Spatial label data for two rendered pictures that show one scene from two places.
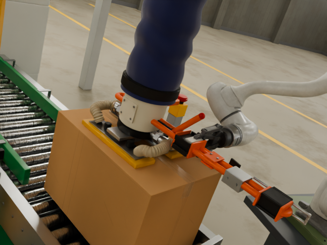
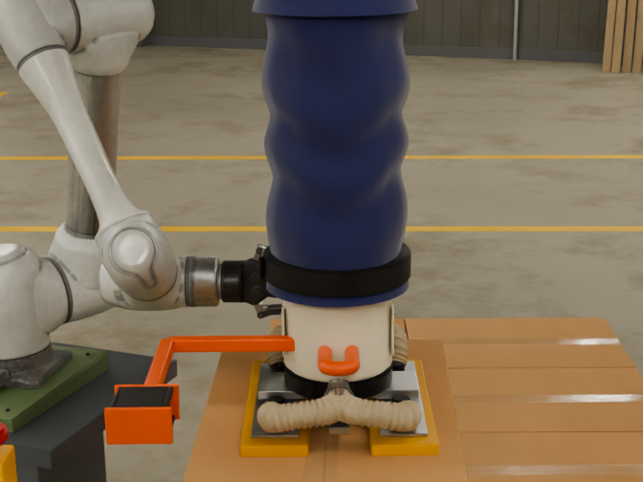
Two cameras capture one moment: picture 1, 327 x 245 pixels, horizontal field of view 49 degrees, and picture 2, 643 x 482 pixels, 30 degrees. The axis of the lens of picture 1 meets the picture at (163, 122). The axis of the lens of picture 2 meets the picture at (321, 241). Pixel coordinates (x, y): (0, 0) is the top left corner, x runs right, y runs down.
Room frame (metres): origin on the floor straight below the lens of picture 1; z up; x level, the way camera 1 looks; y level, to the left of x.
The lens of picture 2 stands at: (2.39, 1.48, 1.75)
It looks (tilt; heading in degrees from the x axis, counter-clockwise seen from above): 16 degrees down; 233
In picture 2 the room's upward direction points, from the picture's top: 1 degrees counter-clockwise
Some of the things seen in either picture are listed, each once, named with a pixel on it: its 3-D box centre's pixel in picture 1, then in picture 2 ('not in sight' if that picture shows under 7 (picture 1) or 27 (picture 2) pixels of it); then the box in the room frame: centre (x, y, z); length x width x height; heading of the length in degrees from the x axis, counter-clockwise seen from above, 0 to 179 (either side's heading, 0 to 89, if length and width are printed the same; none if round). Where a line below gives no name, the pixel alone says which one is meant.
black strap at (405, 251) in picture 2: (151, 84); (335, 262); (1.31, 0.09, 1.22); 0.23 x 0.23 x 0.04
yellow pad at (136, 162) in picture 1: (118, 137); (398, 394); (1.23, 0.15, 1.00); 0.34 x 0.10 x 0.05; 53
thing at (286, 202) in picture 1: (272, 203); not in sight; (0.94, -0.38, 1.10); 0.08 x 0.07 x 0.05; 53
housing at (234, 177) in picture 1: (236, 179); not in sight; (1.02, -0.28, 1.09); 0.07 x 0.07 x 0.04; 53
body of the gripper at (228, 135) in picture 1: (217, 138); (247, 281); (1.27, -0.22, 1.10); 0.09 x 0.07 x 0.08; 142
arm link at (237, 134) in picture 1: (227, 136); (205, 281); (1.33, -0.26, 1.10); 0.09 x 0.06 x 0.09; 52
